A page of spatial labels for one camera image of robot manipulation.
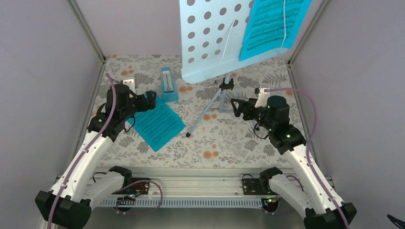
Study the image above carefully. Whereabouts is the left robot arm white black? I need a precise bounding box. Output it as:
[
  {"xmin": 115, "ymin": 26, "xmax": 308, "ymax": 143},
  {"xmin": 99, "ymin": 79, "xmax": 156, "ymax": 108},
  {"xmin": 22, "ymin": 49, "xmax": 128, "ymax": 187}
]
[{"xmin": 35, "ymin": 84, "xmax": 157, "ymax": 229}]

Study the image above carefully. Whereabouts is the floral patterned table mat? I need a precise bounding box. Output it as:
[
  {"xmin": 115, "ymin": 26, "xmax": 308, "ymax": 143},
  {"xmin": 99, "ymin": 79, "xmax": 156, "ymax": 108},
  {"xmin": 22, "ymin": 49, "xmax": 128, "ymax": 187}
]
[{"xmin": 99, "ymin": 55, "xmax": 303, "ymax": 168}]

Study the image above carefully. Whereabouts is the aluminium frame post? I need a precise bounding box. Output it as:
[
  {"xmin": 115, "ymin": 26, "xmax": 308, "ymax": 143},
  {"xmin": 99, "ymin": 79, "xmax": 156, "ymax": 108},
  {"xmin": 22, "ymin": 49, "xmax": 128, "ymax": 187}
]
[
  {"xmin": 288, "ymin": 0, "xmax": 329, "ymax": 65},
  {"xmin": 67, "ymin": 0, "xmax": 106, "ymax": 63}
]

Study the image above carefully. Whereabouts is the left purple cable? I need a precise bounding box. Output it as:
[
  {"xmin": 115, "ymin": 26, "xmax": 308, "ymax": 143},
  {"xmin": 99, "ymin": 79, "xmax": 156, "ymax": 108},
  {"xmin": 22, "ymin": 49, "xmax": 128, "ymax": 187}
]
[{"xmin": 46, "ymin": 73, "xmax": 164, "ymax": 229}]

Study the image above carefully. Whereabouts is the purple cable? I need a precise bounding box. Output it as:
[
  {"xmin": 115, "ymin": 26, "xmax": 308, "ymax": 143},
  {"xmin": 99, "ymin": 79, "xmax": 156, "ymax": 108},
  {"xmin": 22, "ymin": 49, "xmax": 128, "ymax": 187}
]
[
  {"xmin": 46, "ymin": 73, "xmax": 164, "ymax": 229},
  {"xmin": 261, "ymin": 88, "xmax": 350, "ymax": 229}
]

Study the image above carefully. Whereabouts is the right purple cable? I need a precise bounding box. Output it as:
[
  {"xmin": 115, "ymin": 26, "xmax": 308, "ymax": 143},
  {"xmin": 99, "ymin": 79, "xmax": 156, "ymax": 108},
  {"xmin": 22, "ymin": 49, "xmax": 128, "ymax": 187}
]
[{"xmin": 261, "ymin": 88, "xmax": 350, "ymax": 229}]

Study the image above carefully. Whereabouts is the blue sheet music paper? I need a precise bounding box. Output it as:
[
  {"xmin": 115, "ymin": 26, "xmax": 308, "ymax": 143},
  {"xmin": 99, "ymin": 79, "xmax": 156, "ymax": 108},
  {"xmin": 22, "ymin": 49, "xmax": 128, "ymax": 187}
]
[
  {"xmin": 240, "ymin": 0, "xmax": 312, "ymax": 61},
  {"xmin": 127, "ymin": 97, "xmax": 185, "ymax": 152}
]

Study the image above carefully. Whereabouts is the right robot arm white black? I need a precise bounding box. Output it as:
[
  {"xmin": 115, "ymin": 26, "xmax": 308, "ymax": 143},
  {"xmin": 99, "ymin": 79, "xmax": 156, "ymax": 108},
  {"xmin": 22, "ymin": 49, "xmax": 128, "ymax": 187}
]
[{"xmin": 231, "ymin": 95, "xmax": 357, "ymax": 229}]

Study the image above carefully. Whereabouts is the right aluminium frame post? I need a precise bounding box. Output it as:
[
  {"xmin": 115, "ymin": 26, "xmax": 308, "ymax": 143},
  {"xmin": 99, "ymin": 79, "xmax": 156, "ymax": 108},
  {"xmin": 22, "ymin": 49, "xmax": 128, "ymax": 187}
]
[{"xmin": 288, "ymin": 0, "xmax": 329, "ymax": 65}]

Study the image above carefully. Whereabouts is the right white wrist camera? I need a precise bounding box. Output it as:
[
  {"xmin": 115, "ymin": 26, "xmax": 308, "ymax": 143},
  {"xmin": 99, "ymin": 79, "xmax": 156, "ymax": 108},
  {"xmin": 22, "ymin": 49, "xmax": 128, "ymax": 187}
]
[{"xmin": 255, "ymin": 87, "xmax": 270, "ymax": 108}]

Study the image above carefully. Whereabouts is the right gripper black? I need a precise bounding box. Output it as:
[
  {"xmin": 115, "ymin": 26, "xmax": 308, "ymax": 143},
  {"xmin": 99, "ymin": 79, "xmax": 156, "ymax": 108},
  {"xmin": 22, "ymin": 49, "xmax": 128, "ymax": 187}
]
[{"xmin": 231, "ymin": 98, "xmax": 274, "ymax": 131}]

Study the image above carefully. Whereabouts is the aluminium mounting rail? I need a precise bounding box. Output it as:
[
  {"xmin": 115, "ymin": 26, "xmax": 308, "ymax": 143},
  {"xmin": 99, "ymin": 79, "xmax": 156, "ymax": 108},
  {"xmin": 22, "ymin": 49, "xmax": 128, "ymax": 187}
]
[{"xmin": 50, "ymin": 172, "xmax": 338, "ymax": 199}]

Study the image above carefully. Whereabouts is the light blue music stand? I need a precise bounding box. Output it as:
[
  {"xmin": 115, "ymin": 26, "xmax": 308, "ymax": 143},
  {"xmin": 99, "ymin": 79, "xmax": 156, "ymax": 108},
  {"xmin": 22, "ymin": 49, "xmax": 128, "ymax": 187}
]
[{"xmin": 179, "ymin": 0, "xmax": 312, "ymax": 138}]

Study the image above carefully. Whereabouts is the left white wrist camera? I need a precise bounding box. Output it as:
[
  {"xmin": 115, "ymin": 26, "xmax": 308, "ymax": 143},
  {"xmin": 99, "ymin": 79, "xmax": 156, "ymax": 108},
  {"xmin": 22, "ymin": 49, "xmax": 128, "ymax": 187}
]
[{"xmin": 122, "ymin": 77, "xmax": 137, "ymax": 93}]

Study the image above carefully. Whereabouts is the left aluminium frame post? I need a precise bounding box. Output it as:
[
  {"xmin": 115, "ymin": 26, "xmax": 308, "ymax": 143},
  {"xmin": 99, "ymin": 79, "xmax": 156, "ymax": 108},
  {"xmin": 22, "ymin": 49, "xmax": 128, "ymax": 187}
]
[{"xmin": 67, "ymin": 0, "xmax": 106, "ymax": 63}]

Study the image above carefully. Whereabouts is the blue metronome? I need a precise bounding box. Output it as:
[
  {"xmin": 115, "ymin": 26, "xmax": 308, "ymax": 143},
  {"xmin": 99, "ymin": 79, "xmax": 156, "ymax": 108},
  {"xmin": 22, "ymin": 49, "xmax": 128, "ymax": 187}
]
[{"xmin": 161, "ymin": 67, "xmax": 179, "ymax": 103}]

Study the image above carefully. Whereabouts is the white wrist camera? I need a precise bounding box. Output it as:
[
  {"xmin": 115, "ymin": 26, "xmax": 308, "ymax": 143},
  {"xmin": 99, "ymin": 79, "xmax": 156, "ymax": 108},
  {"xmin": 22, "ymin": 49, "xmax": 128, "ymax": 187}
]
[
  {"xmin": 122, "ymin": 77, "xmax": 137, "ymax": 93},
  {"xmin": 255, "ymin": 87, "xmax": 270, "ymax": 108}
]

